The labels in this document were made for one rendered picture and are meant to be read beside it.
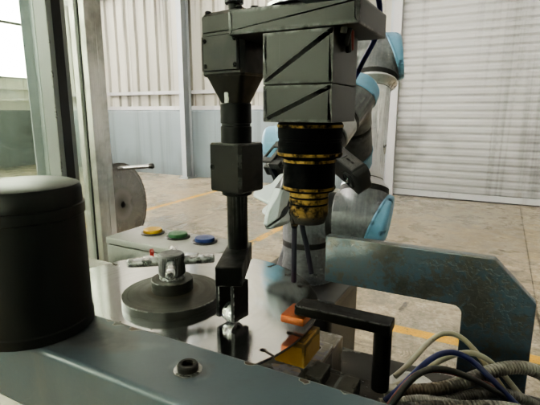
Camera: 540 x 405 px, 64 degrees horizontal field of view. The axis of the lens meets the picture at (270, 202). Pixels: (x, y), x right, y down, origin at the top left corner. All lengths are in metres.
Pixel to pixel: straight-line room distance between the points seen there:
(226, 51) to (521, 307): 0.42
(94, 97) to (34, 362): 0.79
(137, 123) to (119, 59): 1.27
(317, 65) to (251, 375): 0.24
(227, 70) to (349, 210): 0.64
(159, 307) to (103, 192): 0.57
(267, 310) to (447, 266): 0.22
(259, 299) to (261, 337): 0.08
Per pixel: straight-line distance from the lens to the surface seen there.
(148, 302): 0.49
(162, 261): 0.49
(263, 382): 0.20
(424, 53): 6.36
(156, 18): 8.69
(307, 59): 0.36
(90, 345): 0.24
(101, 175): 1.01
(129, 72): 9.08
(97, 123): 1.00
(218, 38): 0.44
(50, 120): 0.92
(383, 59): 1.15
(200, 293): 0.50
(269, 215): 0.62
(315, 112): 0.35
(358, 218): 1.01
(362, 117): 0.79
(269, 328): 0.45
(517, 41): 6.29
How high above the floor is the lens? 1.16
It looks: 12 degrees down
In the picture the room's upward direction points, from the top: straight up
